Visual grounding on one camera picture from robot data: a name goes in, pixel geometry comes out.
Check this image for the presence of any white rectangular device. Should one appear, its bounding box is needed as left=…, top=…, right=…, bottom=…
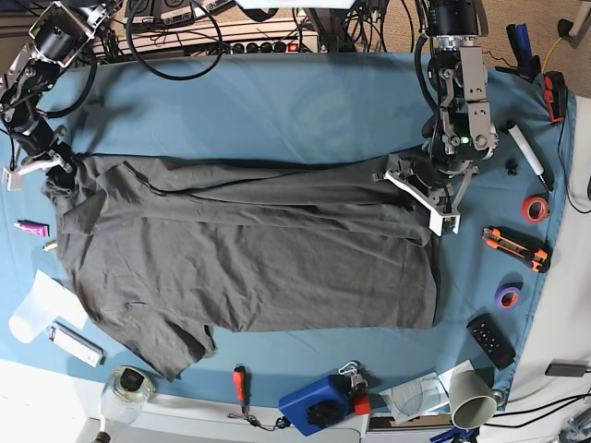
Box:
left=48, top=322, right=104, bottom=367

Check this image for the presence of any small black plastic clip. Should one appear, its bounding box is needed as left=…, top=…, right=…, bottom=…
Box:
left=504, top=159, right=519, bottom=176

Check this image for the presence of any orange black clamp tool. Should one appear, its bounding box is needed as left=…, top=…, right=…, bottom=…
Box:
left=544, top=71, right=568, bottom=123

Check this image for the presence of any black power adapter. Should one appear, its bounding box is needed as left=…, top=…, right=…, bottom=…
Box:
left=545, top=360, right=588, bottom=377

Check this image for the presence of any blue black clamp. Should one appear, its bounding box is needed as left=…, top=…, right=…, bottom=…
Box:
left=495, top=24, right=541, bottom=83

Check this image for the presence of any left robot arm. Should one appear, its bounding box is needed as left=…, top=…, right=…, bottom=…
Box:
left=373, top=1, right=499, bottom=222

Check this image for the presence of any black remote control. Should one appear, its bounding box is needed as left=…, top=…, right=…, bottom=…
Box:
left=466, top=313, right=516, bottom=371

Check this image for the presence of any purple tape roll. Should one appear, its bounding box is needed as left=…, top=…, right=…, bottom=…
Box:
left=494, top=282, right=523, bottom=311

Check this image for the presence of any dark grey T-shirt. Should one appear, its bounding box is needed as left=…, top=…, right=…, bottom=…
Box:
left=42, top=155, right=438, bottom=380

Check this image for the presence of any blue box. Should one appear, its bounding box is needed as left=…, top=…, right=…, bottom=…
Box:
left=278, top=375, right=352, bottom=437

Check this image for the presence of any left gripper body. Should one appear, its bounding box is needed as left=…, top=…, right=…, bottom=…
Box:
left=372, top=159, right=478, bottom=217

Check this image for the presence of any white marker pen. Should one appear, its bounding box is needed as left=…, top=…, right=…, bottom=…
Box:
left=505, top=119, right=553, bottom=193

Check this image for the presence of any orange black utility knife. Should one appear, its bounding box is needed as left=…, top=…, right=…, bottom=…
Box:
left=482, top=226, right=551, bottom=273

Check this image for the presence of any grey paper cup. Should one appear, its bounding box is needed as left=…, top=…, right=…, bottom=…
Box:
left=449, top=370, right=497, bottom=429

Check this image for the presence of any black power strip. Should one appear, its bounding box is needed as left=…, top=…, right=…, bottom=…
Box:
left=228, top=41, right=300, bottom=54

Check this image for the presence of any silver carabiner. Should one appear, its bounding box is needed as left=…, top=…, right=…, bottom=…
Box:
left=338, top=361, right=360, bottom=377

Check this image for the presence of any red handled screwdriver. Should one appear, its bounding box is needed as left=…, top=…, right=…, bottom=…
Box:
left=233, top=365, right=250, bottom=416

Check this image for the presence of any pink tube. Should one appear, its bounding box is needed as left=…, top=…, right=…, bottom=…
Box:
left=13, top=221, right=50, bottom=237

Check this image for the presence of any white paper sheet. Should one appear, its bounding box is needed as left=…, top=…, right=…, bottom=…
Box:
left=8, top=270, right=88, bottom=344

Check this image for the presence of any blue table cloth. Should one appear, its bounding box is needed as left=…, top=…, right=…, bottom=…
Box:
left=0, top=51, right=578, bottom=413

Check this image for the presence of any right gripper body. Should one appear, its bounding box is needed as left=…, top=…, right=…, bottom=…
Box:
left=16, top=126, right=74, bottom=175

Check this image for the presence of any red tape roll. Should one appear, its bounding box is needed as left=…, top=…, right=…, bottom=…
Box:
left=521, top=196, right=550, bottom=224

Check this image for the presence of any clear glass jar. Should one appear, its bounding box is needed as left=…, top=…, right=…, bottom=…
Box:
left=99, top=365, right=154, bottom=431

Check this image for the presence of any small red cube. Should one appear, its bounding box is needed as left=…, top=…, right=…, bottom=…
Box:
left=353, top=394, right=371, bottom=416

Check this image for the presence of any printed paper sheet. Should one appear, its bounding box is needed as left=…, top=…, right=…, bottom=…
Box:
left=380, top=360, right=474, bottom=425

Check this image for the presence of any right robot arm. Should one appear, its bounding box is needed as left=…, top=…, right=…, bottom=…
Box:
left=1, top=1, right=122, bottom=190

